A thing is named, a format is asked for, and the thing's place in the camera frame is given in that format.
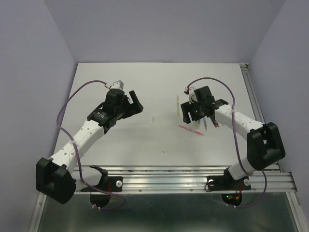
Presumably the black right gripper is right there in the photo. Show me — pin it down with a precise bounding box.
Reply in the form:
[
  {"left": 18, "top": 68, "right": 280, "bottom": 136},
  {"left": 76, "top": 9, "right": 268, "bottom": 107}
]
[{"left": 180, "top": 98, "right": 204, "bottom": 124}]

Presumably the red pen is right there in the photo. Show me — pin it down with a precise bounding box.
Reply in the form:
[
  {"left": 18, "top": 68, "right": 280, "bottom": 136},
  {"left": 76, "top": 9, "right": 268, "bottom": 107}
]
[{"left": 178, "top": 125, "right": 204, "bottom": 136}]

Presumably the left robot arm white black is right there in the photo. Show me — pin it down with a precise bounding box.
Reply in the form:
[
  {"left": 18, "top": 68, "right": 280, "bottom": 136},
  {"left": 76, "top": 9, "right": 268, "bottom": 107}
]
[{"left": 36, "top": 88, "right": 143, "bottom": 204}]

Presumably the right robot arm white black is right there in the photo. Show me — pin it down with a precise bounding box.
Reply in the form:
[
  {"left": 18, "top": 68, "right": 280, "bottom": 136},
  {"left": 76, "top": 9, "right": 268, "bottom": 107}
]
[{"left": 181, "top": 87, "right": 286, "bottom": 189}]

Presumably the blue green pen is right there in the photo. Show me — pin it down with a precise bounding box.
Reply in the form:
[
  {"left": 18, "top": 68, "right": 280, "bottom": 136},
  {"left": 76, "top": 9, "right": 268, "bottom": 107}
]
[{"left": 203, "top": 117, "right": 208, "bottom": 131}]

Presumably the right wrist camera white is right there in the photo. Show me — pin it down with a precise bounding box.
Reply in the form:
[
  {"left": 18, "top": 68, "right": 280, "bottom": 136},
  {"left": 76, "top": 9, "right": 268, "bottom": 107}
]
[{"left": 184, "top": 87, "right": 197, "bottom": 104}]

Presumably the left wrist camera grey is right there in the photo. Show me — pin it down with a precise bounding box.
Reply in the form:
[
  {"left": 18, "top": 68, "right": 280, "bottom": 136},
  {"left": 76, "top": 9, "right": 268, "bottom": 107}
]
[{"left": 111, "top": 80, "right": 124, "bottom": 90}]

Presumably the aluminium right side rail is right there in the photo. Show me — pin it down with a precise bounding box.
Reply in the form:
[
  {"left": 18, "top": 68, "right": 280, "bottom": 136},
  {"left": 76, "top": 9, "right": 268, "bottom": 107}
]
[{"left": 239, "top": 63, "right": 283, "bottom": 173}]

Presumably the aluminium front rail frame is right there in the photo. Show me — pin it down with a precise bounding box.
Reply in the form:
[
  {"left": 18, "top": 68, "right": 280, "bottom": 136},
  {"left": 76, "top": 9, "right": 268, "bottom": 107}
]
[{"left": 29, "top": 166, "right": 306, "bottom": 232}]

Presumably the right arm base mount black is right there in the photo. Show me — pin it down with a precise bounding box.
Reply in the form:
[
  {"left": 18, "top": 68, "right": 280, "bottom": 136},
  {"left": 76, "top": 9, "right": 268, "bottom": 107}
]
[{"left": 204, "top": 168, "right": 252, "bottom": 207}]

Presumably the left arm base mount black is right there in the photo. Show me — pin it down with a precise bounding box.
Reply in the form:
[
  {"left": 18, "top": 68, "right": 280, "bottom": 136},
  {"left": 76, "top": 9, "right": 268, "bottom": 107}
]
[{"left": 77, "top": 165, "right": 126, "bottom": 210}]

